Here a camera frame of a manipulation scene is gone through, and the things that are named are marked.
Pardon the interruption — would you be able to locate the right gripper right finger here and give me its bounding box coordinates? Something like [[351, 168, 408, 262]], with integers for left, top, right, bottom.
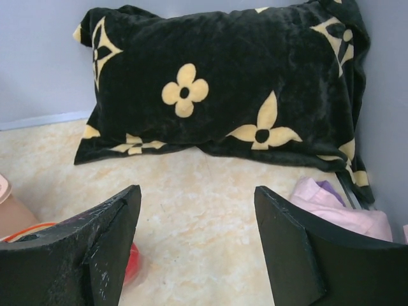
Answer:
[[254, 186, 407, 306]]

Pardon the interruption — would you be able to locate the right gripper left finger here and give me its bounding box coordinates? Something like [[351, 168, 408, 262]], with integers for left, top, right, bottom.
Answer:
[[1, 185, 142, 305]]

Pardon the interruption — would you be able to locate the red mango fruit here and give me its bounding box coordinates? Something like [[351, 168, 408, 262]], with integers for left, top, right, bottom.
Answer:
[[123, 243, 141, 286]]

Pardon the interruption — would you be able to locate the clear zip top bag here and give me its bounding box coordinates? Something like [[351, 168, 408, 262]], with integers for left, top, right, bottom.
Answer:
[[0, 222, 143, 288]]

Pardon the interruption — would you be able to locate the pink plastic bin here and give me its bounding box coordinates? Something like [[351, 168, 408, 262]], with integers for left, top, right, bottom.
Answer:
[[0, 175, 39, 238]]

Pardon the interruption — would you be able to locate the pink cloth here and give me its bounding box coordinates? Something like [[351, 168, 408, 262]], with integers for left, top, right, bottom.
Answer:
[[289, 177, 394, 242]]

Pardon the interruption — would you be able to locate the black floral blanket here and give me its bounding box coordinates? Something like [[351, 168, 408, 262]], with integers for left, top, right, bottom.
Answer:
[[74, 1, 374, 203]]

